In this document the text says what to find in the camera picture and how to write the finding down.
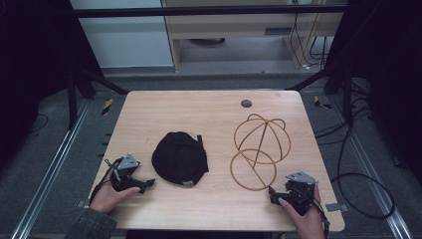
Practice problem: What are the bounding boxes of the thick black floor cable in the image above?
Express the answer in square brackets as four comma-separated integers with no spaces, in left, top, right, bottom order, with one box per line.
[313,99,396,221]

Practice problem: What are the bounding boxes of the black metal stand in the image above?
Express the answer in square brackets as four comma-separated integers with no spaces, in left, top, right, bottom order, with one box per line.
[286,59,354,127]
[65,64,129,131]

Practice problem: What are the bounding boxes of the person's right hand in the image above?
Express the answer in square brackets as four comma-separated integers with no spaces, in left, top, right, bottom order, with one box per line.
[278,184,328,239]

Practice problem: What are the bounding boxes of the left hand-held gripper cable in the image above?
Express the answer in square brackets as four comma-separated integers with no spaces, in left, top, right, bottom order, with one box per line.
[89,157,123,204]

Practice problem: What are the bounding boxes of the black horizontal bar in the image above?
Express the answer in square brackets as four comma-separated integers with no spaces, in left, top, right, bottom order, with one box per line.
[70,3,348,19]

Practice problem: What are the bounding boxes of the right hand-held gripper cable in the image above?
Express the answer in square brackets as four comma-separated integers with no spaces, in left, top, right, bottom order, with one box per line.
[298,188,331,239]

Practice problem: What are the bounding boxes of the hand-held gripper cable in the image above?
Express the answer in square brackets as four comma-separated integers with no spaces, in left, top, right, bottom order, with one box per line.
[89,157,123,204]
[298,188,331,239]

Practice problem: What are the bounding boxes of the light wooden desk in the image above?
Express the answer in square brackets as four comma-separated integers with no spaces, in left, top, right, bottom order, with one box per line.
[160,0,349,73]

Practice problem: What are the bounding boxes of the golden wire hat stand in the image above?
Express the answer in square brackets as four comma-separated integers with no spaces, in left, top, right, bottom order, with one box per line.
[229,113,293,192]

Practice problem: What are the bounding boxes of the aluminium floor rail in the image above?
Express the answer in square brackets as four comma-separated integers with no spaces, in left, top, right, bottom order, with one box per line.
[329,94,414,239]
[11,99,92,239]

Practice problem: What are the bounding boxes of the hanging black desk cables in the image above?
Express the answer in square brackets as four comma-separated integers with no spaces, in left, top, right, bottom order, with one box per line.
[289,12,330,72]

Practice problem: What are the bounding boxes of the yellow black floor tape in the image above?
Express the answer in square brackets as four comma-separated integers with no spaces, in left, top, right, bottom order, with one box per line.
[101,98,114,117]
[313,95,332,111]

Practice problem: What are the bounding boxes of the black curtain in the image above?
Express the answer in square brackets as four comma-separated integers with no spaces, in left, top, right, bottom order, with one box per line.
[0,0,104,170]
[322,0,422,185]

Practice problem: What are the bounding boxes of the black cap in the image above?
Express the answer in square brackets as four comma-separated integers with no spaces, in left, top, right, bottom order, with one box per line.
[150,130,210,188]

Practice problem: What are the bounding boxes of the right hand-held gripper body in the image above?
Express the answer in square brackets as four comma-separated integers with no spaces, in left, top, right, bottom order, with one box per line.
[283,170,319,217]

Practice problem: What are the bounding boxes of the person's left hand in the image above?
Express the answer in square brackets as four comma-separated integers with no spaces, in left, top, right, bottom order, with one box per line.
[89,169,142,215]

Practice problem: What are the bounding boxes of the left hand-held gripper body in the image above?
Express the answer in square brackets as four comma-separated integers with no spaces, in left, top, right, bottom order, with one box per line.
[109,152,141,193]

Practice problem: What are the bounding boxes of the white cabinet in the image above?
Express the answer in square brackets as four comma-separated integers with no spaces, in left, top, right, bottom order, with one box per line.
[69,0,175,70]

